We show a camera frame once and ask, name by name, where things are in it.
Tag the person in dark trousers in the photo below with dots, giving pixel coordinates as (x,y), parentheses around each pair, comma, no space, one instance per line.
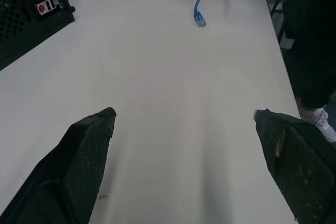
(315,45)

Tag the white sneaker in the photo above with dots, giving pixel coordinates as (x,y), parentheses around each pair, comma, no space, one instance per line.
(321,123)

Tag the black metal stand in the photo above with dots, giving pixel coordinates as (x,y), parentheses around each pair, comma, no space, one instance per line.
(283,1)

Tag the black computer case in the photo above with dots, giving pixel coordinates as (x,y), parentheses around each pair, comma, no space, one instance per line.
(25,11)

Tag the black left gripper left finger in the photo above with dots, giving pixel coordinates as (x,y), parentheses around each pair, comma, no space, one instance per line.
(65,171)

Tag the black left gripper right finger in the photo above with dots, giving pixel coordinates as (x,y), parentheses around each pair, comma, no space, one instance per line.
(299,166)

